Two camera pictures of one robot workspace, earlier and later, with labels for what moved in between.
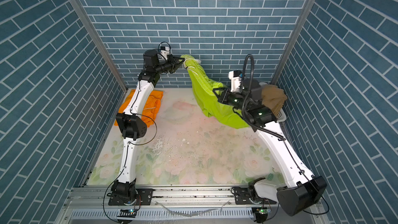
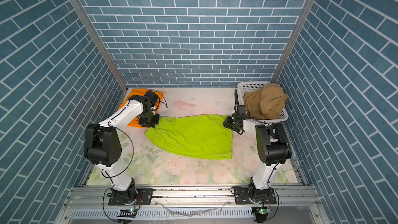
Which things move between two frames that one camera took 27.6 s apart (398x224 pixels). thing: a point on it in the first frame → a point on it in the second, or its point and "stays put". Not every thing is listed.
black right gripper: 225,97 → 227,123
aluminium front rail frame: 90,205 stays put
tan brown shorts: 273,97 stays put
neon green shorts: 204,85 → 201,136
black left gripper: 171,65 → 156,121
